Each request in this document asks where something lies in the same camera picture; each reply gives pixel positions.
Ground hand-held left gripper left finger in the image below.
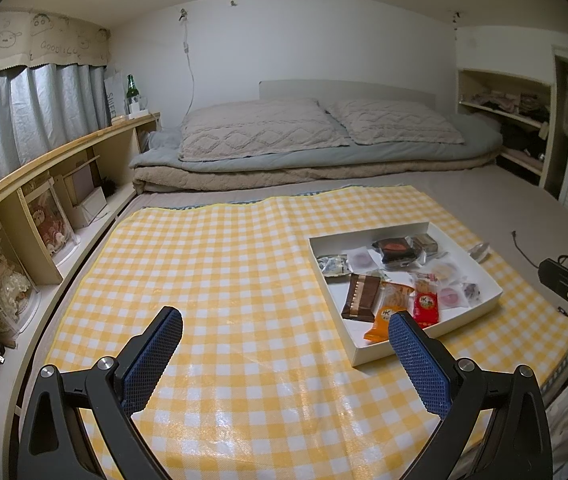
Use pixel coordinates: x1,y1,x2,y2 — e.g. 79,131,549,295
16,306,185,480

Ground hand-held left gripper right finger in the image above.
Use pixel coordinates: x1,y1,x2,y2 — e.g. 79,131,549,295
388,310,555,480

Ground red cracker packet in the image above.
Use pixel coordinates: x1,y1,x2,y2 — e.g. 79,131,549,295
410,271,444,330

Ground white shallow box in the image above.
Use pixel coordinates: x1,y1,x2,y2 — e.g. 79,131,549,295
308,219,505,368

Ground brown chocolate packet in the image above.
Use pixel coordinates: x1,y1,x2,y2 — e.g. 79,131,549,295
340,273,382,322

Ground black packet with red disc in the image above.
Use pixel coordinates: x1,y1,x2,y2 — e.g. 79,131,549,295
370,236,420,270

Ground silver brownie packet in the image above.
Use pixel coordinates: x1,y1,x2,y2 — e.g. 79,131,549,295
409,234,441,263

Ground large purple ring packet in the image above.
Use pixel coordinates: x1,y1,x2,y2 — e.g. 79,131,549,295
345,247,382,275

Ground silver crinkled snack packet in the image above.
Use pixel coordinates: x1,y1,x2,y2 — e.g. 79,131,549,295
315,252,349,279

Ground orange cracker packet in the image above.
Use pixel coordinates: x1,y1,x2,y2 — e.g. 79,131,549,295
362,281,416,345

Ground small silver foil packet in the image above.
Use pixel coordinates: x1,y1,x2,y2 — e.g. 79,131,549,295
468,241,494,264

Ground grey bed mattress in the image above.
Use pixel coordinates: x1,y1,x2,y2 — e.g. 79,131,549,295
109,165,568,411

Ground cream alcove shelf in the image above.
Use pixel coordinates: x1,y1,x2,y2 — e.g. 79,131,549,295
455,67,557,191

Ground yellow checkered mat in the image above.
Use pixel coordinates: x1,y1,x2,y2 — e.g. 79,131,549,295
29,185,568,480

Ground pile of clothes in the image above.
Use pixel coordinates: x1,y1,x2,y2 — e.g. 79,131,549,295
469,89,552,161

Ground white storage box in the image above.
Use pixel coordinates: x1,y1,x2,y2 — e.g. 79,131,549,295
62,155,111,228

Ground cream doll case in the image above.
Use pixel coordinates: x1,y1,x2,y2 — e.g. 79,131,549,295
0,222,42,335

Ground red white doll case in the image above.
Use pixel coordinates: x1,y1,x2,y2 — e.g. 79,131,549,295
20,178,81,262

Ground beige folded blanket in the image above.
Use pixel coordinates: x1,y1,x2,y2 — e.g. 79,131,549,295
131,152,497,195

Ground beige textured pillow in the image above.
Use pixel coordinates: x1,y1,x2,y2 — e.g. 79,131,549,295
179,97,351,163
324,98,466,147

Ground wooden bedside shelf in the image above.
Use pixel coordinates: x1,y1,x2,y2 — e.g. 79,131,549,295
0,111,162,480

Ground grey duvet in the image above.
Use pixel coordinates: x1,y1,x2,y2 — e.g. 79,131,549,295
128,112,505,172

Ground white paper bag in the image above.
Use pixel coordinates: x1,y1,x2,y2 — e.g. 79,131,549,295
103,71,129,123

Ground green glass bottle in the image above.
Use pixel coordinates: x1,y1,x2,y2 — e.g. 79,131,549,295
124,74,140,116

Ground grey curtain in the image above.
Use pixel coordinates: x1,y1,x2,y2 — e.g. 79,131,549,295
0,62,111,207

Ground printed curtain valance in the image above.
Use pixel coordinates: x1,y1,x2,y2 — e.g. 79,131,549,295
0,9,113,82

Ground black cable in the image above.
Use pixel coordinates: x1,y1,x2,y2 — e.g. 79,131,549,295
510,230,542,273

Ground white wall cable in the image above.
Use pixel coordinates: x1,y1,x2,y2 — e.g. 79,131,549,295
178,7,199,117

